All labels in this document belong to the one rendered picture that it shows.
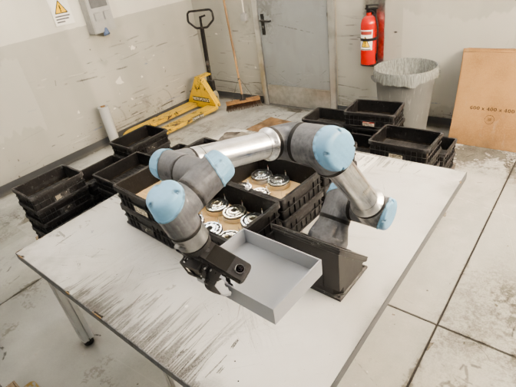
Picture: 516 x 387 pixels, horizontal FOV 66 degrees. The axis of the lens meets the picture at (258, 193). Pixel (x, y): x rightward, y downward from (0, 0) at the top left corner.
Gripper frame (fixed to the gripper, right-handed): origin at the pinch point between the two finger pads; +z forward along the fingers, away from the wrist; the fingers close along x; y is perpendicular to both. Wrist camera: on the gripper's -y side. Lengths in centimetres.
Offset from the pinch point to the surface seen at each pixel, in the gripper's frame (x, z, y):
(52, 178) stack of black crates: -47, 70, 236
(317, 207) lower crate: -70, 55, 22
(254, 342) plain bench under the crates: -0.8, 40.3, 8.3
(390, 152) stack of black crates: -163, 104, 24
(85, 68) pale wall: -188, 71, 370
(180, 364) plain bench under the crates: 16.9, 35.1, 24.3
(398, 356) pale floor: -46, 126, -20
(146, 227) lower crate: -25, 41, 87
